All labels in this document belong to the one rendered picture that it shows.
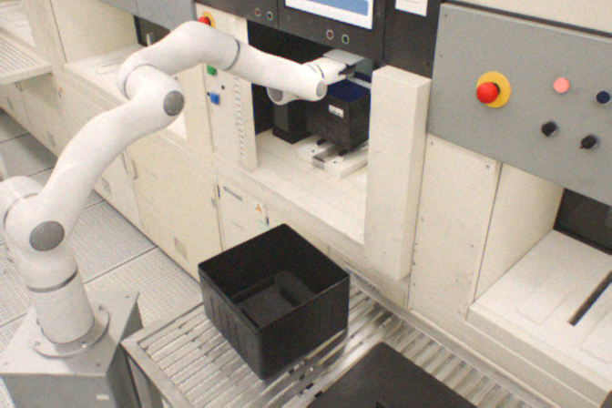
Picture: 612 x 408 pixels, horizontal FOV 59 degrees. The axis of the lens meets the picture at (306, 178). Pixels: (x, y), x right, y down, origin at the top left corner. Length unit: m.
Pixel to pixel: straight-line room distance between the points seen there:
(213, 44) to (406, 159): 0.54
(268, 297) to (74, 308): 0.49
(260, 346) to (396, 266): 0.39
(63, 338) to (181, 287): 1.27
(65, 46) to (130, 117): 1.84
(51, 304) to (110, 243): 1.68
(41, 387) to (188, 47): 0.90
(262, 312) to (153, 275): 1.41
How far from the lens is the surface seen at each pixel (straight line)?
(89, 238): 3.18
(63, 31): 3.08
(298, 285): 1.55
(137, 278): 2.84
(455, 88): 1.14
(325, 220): 1.61
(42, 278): 1.40
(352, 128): 1.75
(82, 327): 1.52
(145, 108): 1.26
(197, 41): 1.34
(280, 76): 1.48
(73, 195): 1.29
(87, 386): 1.52
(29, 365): 1.54
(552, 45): 1.02
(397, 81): 1.16
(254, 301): 1.52
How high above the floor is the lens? 1.84
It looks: 33 degrees down
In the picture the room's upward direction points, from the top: 1 degrees counter-clockwise
